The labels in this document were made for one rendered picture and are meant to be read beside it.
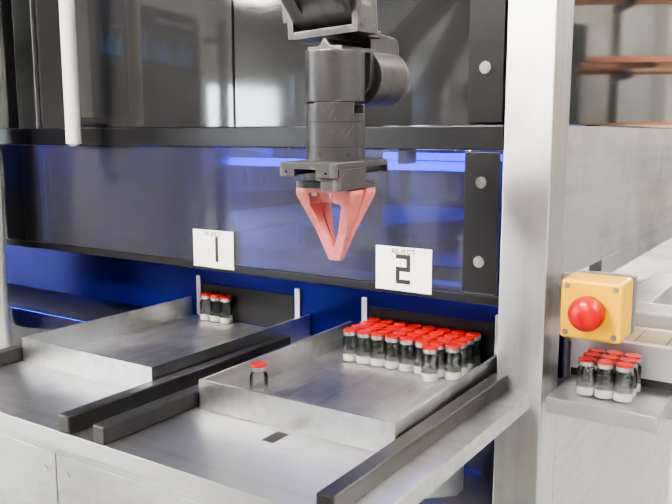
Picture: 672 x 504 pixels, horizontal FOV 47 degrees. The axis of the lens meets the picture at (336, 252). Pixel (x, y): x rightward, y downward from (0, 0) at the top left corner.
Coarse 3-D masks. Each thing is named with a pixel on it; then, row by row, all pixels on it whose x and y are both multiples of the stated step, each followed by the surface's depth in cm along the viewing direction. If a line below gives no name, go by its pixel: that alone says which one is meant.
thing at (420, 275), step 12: (384, 252) 105; (396, 252) 104; (408, 252) 103; (420, 252) 102; (384, 264) 105; (396, 264) 104; (420, 264) 102; (384, 276) 105; (408, 276) 103; (420, 276) 102; (384, 288) 106; (396, 288) 104; (408, 288) 103; (420, 288) 102
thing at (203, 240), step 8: (200, 232) 123; (208, 232) 122; (216, 232) 121; (224, 232) 120; (232, 232) 119; (200, 240) 123; (208, 240) 122; (224, 240) 120; (232, 240) 119; (200, 248) 123; (208, 248) 122; (224, 248) 121; (232, 248) 120; (200, 256) 124; (208, 256) 123; (224, 256) 121; (232, 256) 120; (200, 264) 124; (208, 264) 123; (216, 264) 122; (224, 264) 121; (232, 264) 120
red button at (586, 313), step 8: (584, 296) 89; (576, 304) 88; (584, 304) 87; (592, 304) 87; (600, 304) 88; (568, 312) 89; (576, 312) 88; (584, 312) 87; (592, 312) 87; (600, 312) 87; (576, 320) 88; (584, 320) 87; (592, 320) 87; (600, 320) 87; (576, 328) 89; (584, 328) 88; (592, 328) 87
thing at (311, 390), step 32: (288, 352) 105; (320, 352) 112; (224, 384) 89; (288, 384) 99; (320, 384) 99; (352, 384) 99; (384, 384) 99; (416, 384) 99; (448, 384) 99; (256, 416) 86; (288, 416) 84; (320, 416) 81; (352, 416) 79; (384, 416) 88; (416, 416) 81
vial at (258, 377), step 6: (252, 372) 92; (258, 372) 92; (264, 372) 92; (252, 378) 92; (258, 378) 92; (264, 378) 92; (252, 384) 92; (258, 384) 92; (264, 384) 92; (258, 390) 92; (264, 390) 92
